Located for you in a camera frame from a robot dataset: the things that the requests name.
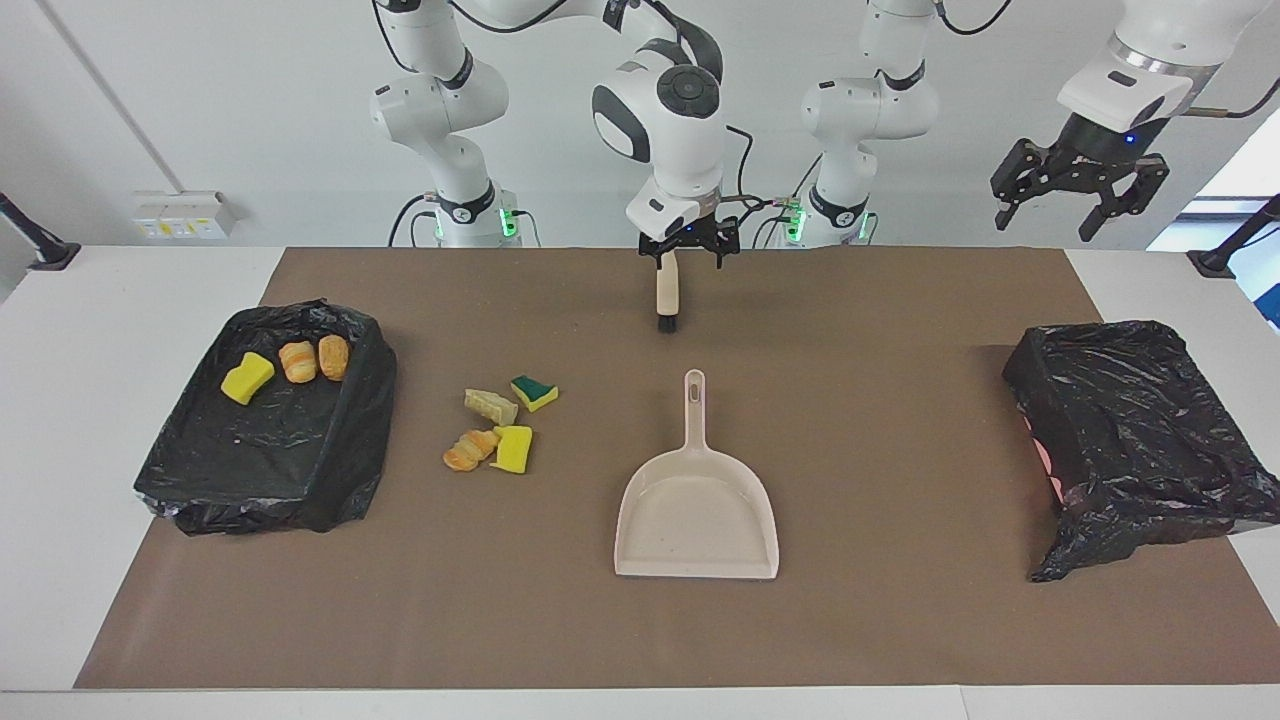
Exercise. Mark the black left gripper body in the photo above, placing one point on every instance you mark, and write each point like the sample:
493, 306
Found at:
1100, 145

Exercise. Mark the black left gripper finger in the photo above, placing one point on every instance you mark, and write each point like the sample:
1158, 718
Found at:
1140, 180
1030, 165

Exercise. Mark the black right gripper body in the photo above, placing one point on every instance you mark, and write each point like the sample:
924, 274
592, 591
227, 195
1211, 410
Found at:
690, 235

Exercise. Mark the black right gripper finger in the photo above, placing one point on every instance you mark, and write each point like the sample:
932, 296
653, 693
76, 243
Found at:
667, 261
726, 250

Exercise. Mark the beige hand brush black bristles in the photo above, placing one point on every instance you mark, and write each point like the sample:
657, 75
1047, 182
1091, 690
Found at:
668, 295

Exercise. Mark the green yellow sponge piece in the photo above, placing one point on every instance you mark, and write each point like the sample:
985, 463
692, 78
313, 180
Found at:
247, 378
535, 392

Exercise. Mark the beige plastic dustpan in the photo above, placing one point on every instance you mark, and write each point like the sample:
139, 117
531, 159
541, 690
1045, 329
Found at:
695, 520

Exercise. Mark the orange croissant piece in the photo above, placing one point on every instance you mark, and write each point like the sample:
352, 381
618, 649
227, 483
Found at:
468, 452

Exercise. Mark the brown bread roll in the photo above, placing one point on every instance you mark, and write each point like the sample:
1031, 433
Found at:
333, 357

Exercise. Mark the pale croissant piece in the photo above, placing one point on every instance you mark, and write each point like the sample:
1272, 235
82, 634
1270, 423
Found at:
298, 362

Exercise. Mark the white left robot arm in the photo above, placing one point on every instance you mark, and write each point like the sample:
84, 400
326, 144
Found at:
870, 105

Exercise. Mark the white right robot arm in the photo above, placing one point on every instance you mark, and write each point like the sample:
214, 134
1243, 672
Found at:
690, 150

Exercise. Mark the black bag bin showing pink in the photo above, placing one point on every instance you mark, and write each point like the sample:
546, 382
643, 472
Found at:
1130, 420

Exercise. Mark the black bag lined bin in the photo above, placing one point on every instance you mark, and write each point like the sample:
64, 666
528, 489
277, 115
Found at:
270, 450

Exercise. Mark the bright window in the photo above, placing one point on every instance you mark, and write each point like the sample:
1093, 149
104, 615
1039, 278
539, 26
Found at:
1240, 170

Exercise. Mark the black pole stand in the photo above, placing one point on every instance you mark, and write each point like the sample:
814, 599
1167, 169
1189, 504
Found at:
1235, 240
40, 240

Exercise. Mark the brown paper table mat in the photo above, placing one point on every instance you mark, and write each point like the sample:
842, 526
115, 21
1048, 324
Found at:
640, 640

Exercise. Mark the white wall socket box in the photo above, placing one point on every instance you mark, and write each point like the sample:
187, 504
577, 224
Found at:
185, 215

